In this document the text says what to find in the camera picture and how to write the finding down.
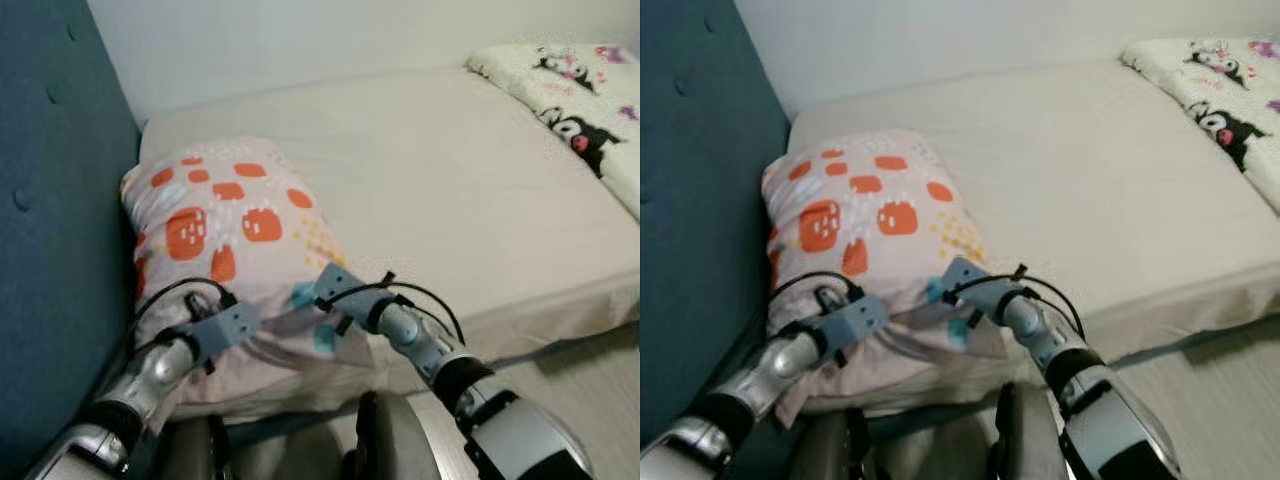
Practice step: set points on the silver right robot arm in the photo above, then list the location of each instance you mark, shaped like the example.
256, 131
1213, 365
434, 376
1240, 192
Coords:
1100, 390
470, 390

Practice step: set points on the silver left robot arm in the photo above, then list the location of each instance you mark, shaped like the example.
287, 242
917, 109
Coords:
130, 395
740, 390

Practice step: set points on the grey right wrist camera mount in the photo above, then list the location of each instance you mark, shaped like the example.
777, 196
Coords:
968, 282
338, 288

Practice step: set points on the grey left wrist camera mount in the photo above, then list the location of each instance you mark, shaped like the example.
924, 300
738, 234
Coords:
855, 320
226, 326

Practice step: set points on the teal upholstered headboard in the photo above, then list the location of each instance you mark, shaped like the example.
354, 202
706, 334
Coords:
50, 200
700, 200

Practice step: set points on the beige bed mattress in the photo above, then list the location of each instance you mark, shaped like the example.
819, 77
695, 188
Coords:
450, 190
1080, 180

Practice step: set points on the grey robot left leg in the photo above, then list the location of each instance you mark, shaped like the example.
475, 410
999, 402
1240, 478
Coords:
840, 445

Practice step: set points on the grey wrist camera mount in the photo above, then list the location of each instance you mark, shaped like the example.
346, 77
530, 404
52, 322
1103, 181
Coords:
338, 288
226, 326
855, 320
968, 282

